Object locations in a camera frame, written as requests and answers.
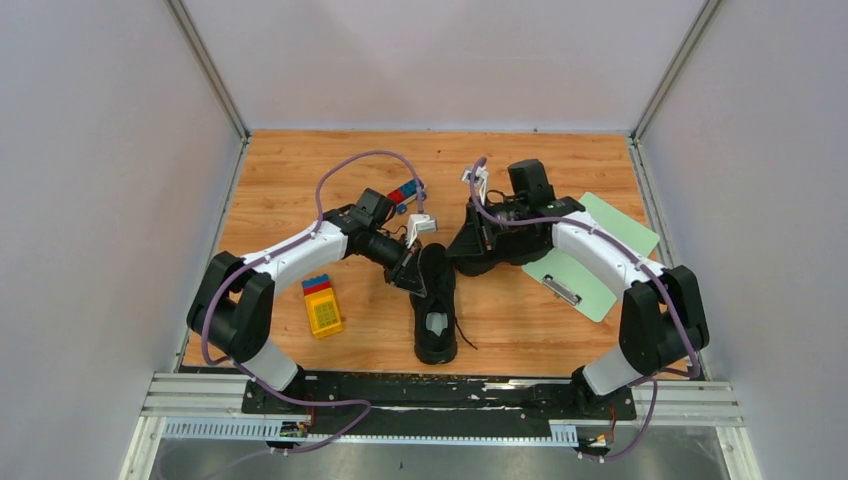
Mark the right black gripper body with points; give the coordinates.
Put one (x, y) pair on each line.
(490, 229)

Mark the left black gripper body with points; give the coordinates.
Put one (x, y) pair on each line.
(390, 255)

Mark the black sneaker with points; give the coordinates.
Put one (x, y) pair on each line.
(514, 249)
(435, 314)

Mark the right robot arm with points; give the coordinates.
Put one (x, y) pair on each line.
(662, 314)

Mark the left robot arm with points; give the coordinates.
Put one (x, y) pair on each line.
(233, 305)

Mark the toy brick car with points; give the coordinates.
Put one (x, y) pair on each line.
(411, 193)

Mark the green clipboard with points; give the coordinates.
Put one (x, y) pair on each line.
(588, 272)

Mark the yellow toy block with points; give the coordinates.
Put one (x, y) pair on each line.
(321, 305)

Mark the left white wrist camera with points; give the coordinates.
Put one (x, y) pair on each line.
(417, 224)

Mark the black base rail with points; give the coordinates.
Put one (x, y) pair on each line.
(425, 404)

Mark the white cable duct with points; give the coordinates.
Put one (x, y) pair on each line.
(560, 435)

